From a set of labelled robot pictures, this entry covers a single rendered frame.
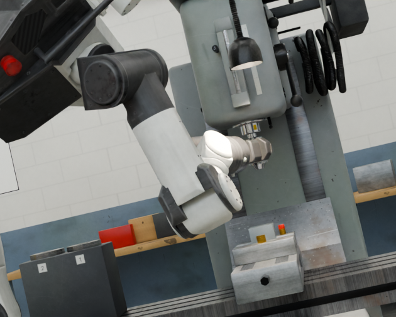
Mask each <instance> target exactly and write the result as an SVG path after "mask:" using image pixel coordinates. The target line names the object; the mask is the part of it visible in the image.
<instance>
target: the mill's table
mask: <svg viewBox="0 0 396 317"><path fill-rule="evenodd" d="M395 302H396V252H390V253H385V254H381V255H376V256H372V257H367V258H363V259H357V260H352V261H348V262H343V263H339V264H334V265H328V266H324V267H319V268H315V269H310V270H305V271H304V291H302V292H298V293H294V294H289V295H285V296H279V297H275V298H270V299H264V300H261V301H255V302H252V303H246V304H240V305H238V304H237V302H236V297H235V294H234V289H233V286H229V287H224V288H220V289H215V290H211V291H206V292H200V293H197V294H191V295H188V296H182V297H179V298H173V299H168V300H164V301H159V302H155V303H150V304H144V305H141V306H135V307H132V308H127V311H126V312H124V313H123V314H122V315H121V316H120V317H325V316H330V315H334V314H339V313H345V312H349V311H355V310H359V309H365V308H370V307H374V306H379V305H383V304H389V303H395Z"/></svg>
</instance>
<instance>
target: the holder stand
mask: <svg viewBox="0 0 396 317"><path fill-rule="evenodd" d="M19 269H20V272H21V278H22V281H23V287H24V290H25V295H26V301H27V304H28V309H29V313H30V317H120V316H121V315H122V314H123V313H124V312H126V311H127V306H126V301H125V298H124V292H123V287H122V284H121V279H120V275H119V270H118V265H117V261H116V256H115V253H114V248H113V243H112V242H106V243H101V239H100V240H93V241H90V242H85V243H80V244H77V245H72V246H69V247H67V252H65V249H64V248H58V249H55V250H49V251H46V252H42V253H37V254H34V255H30V260H29V261H27V262H24V263H22V264H19Z"/></svg>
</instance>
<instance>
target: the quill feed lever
mask: <svg viewBox="0 0 396 317"><path fill-rule="evenodd" d="M273 51H274V54H275V58H276V61H277V67H278V70H280V71H283V70H286V71H287V75H288V78H289V83H290V88H291V91H292V95H293V96H292V97H291V99H290V103H291V105H292V106H293V107H296V108H297V107H299V106H301V105H302V103H303V98H302V97H301V96H300V95H297V90H296V87H295V82H294V78H293V75H292V71H291V68H290V63H289V60H290V59H289V54H288V51H287V50H286V48H285V44H283V43H278V44H274V47H273Z"/></svg>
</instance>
